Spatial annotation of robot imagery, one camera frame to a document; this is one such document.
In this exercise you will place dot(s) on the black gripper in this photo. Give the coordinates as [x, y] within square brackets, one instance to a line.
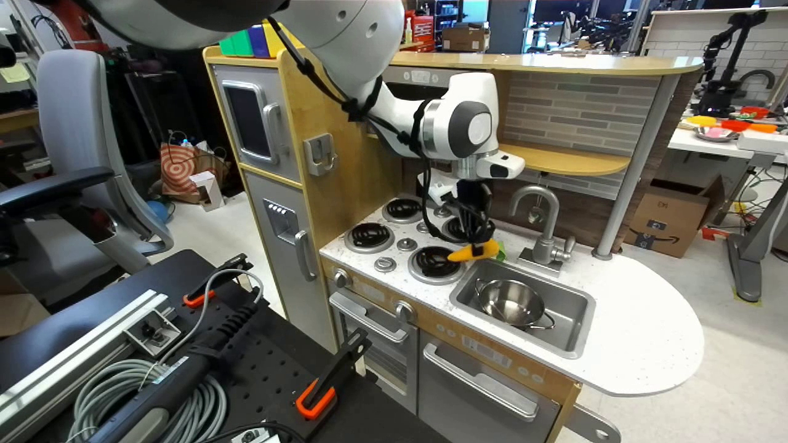
[474, 198]

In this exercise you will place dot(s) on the orange carrot plush toy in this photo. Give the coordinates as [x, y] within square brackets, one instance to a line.
[475, 252]

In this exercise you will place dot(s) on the small black robot arm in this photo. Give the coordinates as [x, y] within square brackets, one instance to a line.
[727, 62]

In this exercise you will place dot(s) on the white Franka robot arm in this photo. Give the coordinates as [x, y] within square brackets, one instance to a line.
[360, 32]

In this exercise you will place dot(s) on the black coil stove burner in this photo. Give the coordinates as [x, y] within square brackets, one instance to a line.
[369, 236]
[432, 263]
[401, 209]

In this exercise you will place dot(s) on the grey stove knob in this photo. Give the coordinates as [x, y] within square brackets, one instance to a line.
[406, 243]
[384, 263]

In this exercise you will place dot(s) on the silver toy faucet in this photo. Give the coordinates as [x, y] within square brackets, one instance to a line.
[541, 222]

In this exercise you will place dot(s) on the small steel pot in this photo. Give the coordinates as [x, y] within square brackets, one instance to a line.
[507, 297]

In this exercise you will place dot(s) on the grey toy sink basin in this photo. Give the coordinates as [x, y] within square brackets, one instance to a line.
[575, 315]

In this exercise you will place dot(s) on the grey toy phone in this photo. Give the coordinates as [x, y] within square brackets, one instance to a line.
[321, 153]

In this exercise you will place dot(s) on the wooden toy kitchen unit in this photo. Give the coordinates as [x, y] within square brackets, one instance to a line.
[641, 327]

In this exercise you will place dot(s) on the large brown cardboard box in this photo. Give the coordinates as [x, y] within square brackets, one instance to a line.
[672, 216]

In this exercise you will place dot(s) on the black clamp orange grip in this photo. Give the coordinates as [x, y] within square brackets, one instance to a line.
[315, 401]
[199, 296]

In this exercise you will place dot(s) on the blue foam block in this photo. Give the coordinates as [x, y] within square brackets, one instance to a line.
[261, 39]

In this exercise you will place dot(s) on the green foam block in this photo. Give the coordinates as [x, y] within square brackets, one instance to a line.
[236, 41]

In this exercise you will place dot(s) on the white side table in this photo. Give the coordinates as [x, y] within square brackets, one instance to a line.
[763, 142]

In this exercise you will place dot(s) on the red patterned bag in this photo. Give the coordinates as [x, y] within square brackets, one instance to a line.
[176, 168]

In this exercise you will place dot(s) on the black handheld power tool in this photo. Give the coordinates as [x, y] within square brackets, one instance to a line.
[172, 383]

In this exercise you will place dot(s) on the aluminium extrusion bar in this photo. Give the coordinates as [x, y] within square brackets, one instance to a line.
[82, 344]

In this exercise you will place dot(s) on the grey office chair black armrests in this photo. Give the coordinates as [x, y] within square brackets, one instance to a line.
[74, 130]

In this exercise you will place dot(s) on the small metal bracket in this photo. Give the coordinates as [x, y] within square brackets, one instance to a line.
[152, 332]

